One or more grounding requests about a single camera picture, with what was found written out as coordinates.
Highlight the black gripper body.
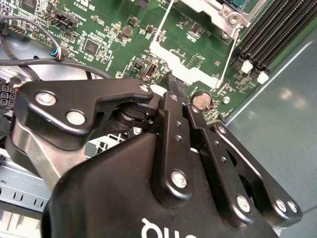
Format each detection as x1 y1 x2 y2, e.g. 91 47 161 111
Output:
41 127 283 238

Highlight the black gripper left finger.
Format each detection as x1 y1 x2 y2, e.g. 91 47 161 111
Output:
4 70 196 208

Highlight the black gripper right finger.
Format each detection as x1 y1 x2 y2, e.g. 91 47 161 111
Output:
173 73 303 229

